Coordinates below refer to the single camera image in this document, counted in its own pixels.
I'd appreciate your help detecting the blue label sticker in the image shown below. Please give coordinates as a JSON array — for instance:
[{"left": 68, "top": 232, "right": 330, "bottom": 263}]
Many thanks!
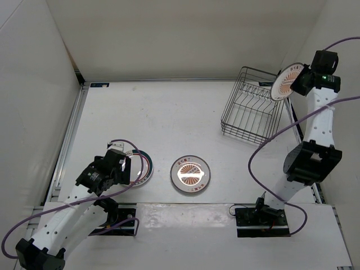
[{"left": 90, "top": 83, "right": 110, "bottom": 88}]

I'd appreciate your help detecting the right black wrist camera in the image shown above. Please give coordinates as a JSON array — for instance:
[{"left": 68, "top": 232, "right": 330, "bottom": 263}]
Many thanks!
[{"left": 311, "top": 50, "right": 339, "bottom": 75}]

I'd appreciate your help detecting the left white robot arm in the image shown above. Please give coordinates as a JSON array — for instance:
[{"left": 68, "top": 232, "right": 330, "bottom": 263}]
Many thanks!
[{"left": 16, "top": 148, "right": 131, "bottom": 269}]

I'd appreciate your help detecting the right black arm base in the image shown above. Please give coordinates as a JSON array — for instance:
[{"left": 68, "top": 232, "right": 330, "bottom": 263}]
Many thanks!
[{"left": 228, "top": 194, "right": 290, "bottom": 238}]

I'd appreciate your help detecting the orange sunburst plate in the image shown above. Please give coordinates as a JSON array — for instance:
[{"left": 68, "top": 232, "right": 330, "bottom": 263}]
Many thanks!
[
  {"left": 271, "top": 62, "right": 304, "bottom": 101},
  {"left": 170, "top": 155, "right": 212, "bottom": 196}
]

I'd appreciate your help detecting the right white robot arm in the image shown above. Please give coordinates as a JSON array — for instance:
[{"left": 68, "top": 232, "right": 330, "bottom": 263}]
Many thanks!
[{"left": 253, "top": 63, "right": 342, "bottom": 225}]

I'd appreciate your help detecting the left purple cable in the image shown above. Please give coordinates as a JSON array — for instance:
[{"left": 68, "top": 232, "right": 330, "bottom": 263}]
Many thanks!
[{"left": 0, "top": 138, "right": 146, "bottom": 258}]

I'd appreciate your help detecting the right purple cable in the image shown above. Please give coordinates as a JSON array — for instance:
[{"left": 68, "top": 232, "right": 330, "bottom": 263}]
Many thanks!
[{"left": 247, "top": 35, "right": 360, "bottom": 236}]

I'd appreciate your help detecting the green rimmed white plate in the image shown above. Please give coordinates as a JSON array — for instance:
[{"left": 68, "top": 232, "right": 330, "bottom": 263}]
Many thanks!
[{"left": 125, "top": 149, "right": 154, "bottom": 187}]

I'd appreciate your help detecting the wire dish rack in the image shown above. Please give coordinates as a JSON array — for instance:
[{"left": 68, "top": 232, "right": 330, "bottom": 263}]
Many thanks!
[{"left": 220, "top": 66, "right": 290, "bottom": 145}]

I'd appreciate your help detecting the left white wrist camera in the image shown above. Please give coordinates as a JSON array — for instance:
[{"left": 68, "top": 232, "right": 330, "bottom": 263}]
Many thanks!
[{"left": 106, "top": 142, "right": 125, "bottom": 155}]

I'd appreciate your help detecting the purple cable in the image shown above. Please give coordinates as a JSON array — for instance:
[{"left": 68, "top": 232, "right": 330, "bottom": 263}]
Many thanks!
[
  {"left": 247, "top": 35, "right": 360, "bottom": 236},
  {"left": 0, "top": 138, "right": 146, "bottom": 258}
]

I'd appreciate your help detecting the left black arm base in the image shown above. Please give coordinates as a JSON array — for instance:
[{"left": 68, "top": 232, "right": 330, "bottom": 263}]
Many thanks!
[{"left": 91, "top": 204, "right": 137, "bottom": 236}]

